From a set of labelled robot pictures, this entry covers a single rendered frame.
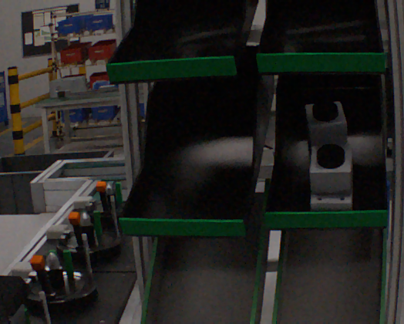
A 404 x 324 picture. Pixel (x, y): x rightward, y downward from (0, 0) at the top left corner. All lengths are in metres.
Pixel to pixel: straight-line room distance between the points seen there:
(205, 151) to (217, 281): 0.16
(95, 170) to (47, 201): 0.28
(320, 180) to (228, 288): 0.20
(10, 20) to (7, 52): 0.62
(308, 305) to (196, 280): 0.14
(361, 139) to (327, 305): 0.21
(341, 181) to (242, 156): 0.16
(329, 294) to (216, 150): 0.22
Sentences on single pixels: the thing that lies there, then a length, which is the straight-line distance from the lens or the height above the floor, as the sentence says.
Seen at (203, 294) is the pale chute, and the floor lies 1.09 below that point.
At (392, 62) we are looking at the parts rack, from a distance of 0.77.
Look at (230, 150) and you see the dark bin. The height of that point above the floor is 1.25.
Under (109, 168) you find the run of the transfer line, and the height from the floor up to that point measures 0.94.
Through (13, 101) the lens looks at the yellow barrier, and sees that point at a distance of 7.74.
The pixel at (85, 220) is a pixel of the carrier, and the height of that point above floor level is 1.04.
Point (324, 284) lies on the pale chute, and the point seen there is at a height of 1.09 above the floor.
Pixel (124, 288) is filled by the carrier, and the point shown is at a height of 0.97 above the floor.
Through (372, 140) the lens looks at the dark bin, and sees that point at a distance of 0.79.
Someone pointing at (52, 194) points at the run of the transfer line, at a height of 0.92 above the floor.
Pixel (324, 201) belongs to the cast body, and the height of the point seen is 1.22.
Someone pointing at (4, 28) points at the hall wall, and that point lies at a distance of 12.16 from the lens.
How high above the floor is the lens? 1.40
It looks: 12 degrees down
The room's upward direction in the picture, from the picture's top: 4 degrees counter-clockwise
